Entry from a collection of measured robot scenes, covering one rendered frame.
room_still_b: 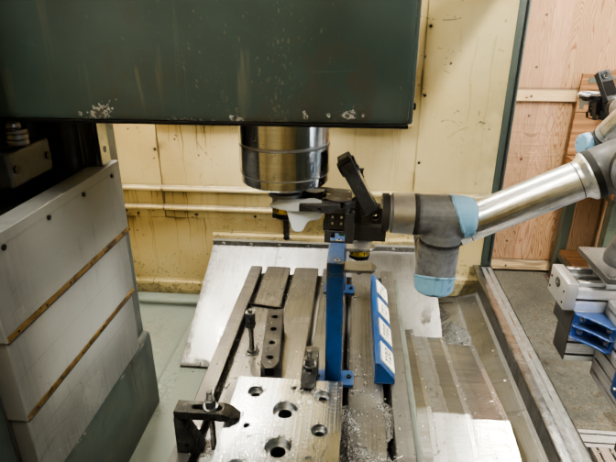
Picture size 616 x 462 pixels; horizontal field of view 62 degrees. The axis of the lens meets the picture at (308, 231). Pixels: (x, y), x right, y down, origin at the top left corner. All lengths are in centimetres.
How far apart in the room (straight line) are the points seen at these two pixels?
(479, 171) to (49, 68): 153
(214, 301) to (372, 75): 137
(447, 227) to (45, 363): 77
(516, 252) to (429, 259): 305
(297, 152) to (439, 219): 27
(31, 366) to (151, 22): 62
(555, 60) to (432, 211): 283
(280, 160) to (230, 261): 127
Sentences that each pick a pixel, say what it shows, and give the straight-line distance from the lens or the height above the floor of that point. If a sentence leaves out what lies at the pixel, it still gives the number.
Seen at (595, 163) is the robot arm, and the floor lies 148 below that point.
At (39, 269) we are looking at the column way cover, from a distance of 102.
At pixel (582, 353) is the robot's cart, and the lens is 185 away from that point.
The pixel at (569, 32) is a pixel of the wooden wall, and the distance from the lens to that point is 369.
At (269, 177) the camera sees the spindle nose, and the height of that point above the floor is 148.
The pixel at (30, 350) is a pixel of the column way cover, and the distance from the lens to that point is 104.
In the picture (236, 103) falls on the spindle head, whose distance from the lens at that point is 78.
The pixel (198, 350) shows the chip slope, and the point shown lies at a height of 65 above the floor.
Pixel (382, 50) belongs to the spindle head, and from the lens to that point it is 76.
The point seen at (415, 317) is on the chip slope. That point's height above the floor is 73.
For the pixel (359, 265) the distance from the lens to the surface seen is 114.
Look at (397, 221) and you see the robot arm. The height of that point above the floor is 139.
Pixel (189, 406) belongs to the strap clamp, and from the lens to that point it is 110.
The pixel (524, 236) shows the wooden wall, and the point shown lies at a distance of 395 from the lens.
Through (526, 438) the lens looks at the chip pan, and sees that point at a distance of 161.
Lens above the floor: 173
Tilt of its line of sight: 23 degrees down
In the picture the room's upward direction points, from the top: straight up
